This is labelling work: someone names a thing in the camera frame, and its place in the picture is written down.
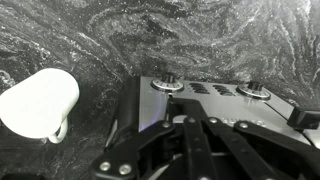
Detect black and steel toaster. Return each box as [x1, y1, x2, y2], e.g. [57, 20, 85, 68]
[104, 73, 320, 180]

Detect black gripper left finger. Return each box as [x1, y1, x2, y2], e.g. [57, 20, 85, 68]
[90, 116, 218, 180]

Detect black toaster lever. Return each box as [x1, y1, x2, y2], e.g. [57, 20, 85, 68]
[286, 105, 320, 132]
[167, 97, 209, 118]

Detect white ceramic mug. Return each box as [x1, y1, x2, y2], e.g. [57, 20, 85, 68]
[0, 67, 81, 145]

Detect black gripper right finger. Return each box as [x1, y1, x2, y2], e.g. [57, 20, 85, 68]
[203, 116, 320, 180]

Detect round silver toaster knob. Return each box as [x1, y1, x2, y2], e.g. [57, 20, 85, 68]
[235, 80, 272, 101]
[150, 73, 185, 94]

